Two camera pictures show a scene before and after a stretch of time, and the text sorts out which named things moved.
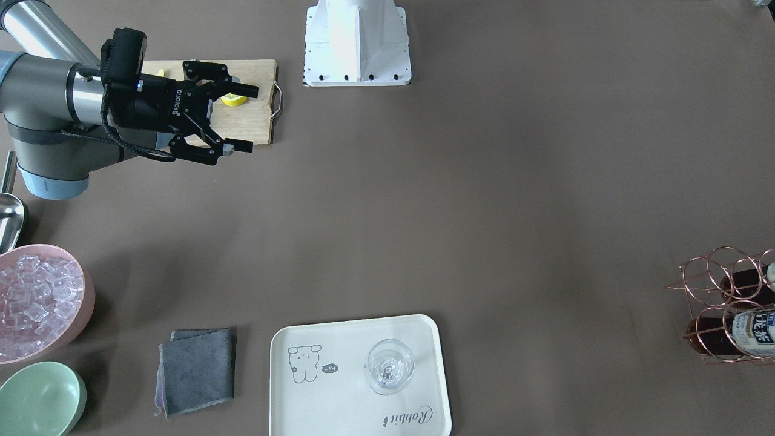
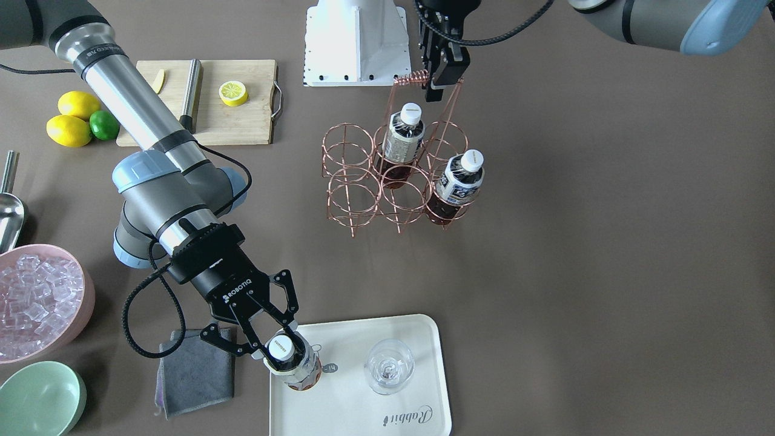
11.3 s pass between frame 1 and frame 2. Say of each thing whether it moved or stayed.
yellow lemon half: stayed
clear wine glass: stayed
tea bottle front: moved
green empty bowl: stayed
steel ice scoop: stayed
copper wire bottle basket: moved
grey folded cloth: stayed
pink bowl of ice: stayed
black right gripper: moved
